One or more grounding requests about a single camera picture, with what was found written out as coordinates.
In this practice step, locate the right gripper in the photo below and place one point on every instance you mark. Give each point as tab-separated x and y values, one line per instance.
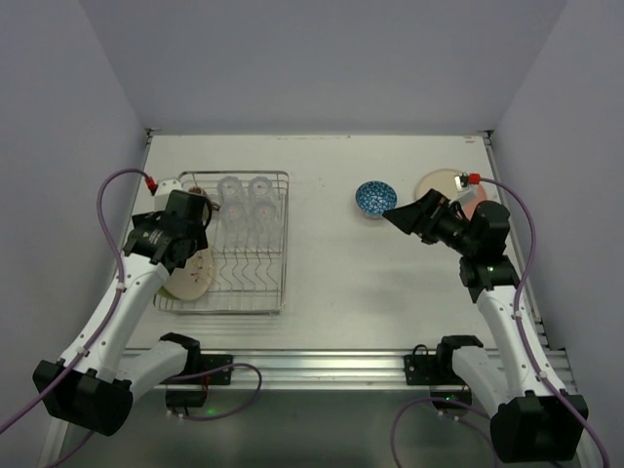
430	222

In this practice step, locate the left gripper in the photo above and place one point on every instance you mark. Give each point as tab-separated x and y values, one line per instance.
184	245

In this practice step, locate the pink beige plate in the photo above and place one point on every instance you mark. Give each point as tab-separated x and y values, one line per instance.
443	180

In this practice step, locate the blue patterned bowl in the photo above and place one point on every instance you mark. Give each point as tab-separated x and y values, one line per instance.
374	198

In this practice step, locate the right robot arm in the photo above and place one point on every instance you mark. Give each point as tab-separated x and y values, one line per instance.
532	417

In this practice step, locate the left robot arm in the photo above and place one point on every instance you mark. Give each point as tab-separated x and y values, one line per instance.
88	386

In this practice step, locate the brown ceramic mug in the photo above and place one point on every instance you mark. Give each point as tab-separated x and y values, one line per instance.
200	191

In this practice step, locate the clear glass front left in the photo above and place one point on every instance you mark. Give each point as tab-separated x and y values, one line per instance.
233	218

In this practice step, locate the beige floral plate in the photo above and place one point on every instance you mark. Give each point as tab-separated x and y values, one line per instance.
194	279

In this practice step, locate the clear glass front right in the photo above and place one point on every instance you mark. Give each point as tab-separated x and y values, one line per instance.
265	227

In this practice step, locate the clear glass back right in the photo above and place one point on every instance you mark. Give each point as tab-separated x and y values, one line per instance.
260	188

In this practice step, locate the green rear plate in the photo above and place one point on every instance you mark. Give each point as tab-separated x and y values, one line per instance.
165	293

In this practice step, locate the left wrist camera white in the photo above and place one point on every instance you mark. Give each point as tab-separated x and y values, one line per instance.
166	186

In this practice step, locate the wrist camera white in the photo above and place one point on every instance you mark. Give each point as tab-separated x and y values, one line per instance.
467	187
166	186

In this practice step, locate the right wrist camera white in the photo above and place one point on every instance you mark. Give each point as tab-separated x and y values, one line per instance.
467	187

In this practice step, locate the metal wire dish rack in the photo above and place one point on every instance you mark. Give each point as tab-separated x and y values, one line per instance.
248	280

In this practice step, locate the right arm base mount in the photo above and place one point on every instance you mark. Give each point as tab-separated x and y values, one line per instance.
426	368

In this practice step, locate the aluminium front rail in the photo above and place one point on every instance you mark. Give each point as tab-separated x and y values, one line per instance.
340	370

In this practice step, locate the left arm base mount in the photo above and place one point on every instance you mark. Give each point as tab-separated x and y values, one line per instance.
190	389

